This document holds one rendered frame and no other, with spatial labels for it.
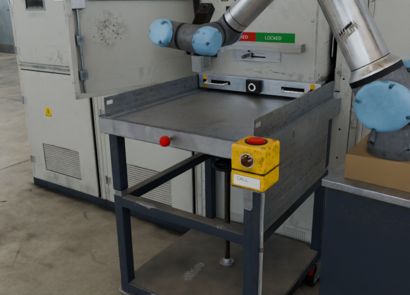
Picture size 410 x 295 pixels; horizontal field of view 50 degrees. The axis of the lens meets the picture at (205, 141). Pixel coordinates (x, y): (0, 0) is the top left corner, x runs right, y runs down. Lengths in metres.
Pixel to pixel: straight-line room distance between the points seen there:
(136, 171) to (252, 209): 1.52
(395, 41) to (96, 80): 1.12
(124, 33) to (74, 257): 1.12
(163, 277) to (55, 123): 1.40
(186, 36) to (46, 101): 1.78
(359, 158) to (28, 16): 2.18
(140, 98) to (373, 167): 0.86
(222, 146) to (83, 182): 1.68
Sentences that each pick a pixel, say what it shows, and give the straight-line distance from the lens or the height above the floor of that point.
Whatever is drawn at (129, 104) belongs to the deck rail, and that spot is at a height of 0.85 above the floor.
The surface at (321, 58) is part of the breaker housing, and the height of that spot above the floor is 0.98.
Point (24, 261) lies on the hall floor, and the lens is 2.36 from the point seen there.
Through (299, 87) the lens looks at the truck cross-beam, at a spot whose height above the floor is 0.88.
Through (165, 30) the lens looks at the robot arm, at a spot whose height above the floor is 1.12.
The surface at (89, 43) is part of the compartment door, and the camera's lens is 1.76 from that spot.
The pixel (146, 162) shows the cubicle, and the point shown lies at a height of 0.37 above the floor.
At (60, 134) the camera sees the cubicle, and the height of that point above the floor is 0.42.
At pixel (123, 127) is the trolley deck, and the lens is 1.45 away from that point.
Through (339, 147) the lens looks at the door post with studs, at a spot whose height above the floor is 0.62.
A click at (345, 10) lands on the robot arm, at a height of 1.17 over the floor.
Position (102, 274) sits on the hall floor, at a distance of 2.15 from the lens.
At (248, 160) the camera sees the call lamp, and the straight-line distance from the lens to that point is 0.91.
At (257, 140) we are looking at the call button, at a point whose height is 0.91.
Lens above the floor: 1.19
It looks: 18 degrees down
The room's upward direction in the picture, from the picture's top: 1 degrees counter-clockwise
